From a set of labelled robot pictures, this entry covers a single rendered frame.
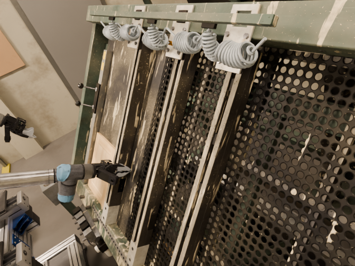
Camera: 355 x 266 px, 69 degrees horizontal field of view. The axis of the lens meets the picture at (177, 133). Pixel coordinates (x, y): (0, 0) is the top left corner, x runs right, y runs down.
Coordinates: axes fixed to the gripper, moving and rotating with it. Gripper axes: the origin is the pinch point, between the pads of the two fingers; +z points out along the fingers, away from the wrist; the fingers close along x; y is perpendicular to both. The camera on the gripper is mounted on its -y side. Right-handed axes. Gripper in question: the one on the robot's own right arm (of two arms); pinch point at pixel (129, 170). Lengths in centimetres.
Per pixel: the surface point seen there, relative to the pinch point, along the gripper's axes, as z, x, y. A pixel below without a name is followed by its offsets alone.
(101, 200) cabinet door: 0.2, 34.4, 25.6
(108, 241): -2.6, 46.4, 1.1
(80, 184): -3, 41, 58
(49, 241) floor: 2, 150, 129
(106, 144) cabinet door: 0.1, -0.8, 34.0
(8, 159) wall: -19, 154, 339
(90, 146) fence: -2, 9, 54
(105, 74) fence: 0, -42, 54
